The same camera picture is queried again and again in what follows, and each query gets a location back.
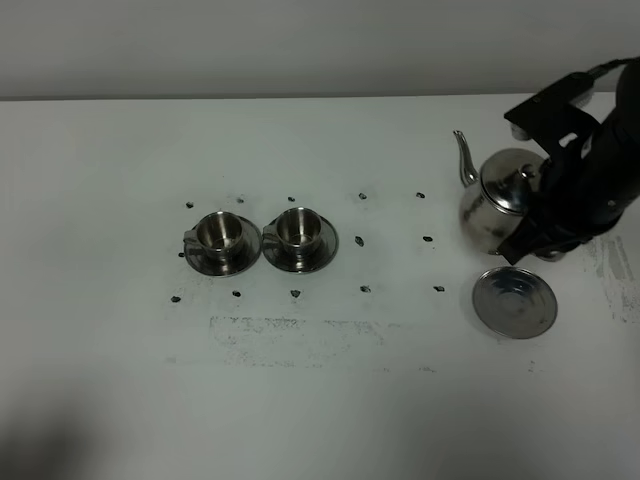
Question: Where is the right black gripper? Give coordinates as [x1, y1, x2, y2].
[497, 134, 625, 265]

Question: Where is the stainless steel teapot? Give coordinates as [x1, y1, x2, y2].
[453, 130, 545, 255]

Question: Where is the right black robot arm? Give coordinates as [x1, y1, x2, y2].
[497, 58, 639, 264]

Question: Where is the teapot steel saucer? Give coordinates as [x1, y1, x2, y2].
[472, 266, 558, 340]

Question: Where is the right steel saucer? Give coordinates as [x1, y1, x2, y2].
[262, 215, 339, 274]

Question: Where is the right steel teacup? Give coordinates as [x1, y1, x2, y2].
[263, 207, 322, 256]

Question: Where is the steel teacup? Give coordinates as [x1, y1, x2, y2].
[183, 211, 244, 260]
[263, 207, 322, 256]

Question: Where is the left steel saucer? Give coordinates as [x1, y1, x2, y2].
[183, 215, 262, 277]

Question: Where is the left steel teacup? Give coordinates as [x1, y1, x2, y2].
[183, 211, 244, 260]

